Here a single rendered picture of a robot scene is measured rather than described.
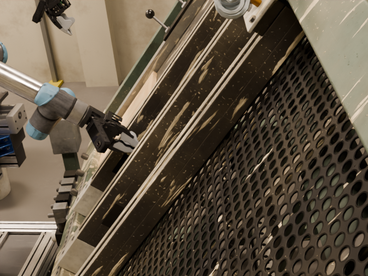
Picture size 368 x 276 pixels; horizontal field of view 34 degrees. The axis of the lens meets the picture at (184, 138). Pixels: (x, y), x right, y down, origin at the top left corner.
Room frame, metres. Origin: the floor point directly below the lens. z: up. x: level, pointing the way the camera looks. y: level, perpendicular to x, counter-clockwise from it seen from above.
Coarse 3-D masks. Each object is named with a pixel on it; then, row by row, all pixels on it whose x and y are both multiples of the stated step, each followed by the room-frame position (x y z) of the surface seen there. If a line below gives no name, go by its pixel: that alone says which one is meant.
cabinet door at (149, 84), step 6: (150, 78) 2.21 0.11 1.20; (156, 78) 2.19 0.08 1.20; (144, 84) 2.25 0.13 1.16; (150, 84) 2.14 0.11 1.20; (144, 90) 2.19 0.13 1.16; (150, 90) 2.07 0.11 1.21; (138, 96) 2.21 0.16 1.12; (144, 96) 2.10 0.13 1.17; (132, 102) 2.25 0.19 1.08; (138, 102) 2.15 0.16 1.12; (132, 108) 2.19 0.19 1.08; (126, 114) 2.20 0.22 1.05; (132, 114) 2.11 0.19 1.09; (126, 120) 2.14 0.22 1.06; (108, 150) 2.11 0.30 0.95; (102, 156) 2.13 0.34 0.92
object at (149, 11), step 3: (150, 9) 2.35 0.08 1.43; (147, 12) 2.34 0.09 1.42; (150, 12) 2.33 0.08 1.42; (153, 12) 2.34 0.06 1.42; (147, 15) 2.33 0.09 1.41; (150, 15) 2.33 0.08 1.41; (153, 15) 2.34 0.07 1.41; (150, 18) 2.33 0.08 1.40; (153, 18) 2.33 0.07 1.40; (156, 18) 2.33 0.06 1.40; (159, 21) 2.32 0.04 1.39; (162, 24) 2.31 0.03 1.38; (165, 27) 2.30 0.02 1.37; (168, 27) 2.28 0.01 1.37; (165, 30) 2.29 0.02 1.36; (168, 30) 2.28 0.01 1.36
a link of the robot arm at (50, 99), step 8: (48, 88) 1.67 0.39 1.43; (56, 88) 1.69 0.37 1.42; (40, 96) 1.66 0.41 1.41; (48, 96) 1.66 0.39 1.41; (56, 96) 1.66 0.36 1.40; (64, 96) 1.67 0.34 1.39; (72, 96) 1.69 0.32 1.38; (40, 104) 1.66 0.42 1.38; (48, 104) 1.65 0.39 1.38; (56, 104) 1.65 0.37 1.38; (64, 104) 1.66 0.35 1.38; (72, 104) 1.66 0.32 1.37; (40, 112) 1.67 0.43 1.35; (48, 112) 1.66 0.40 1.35; (56, 112) 1.66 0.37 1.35; (64, 112) 1.65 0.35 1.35
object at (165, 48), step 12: (204, 0) 2.26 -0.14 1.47; (192, 12) 2.26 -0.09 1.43; (180, 24) 2.26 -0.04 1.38; (180, 36) 2.26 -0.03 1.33; (168, 48) 2.27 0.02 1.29; (156, 60) 2.27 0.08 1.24; (144, 72) 2.28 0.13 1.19; (156, 72) 2.27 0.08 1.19; (132, 96) 2.28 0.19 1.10; (120, 108) 2.28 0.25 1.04
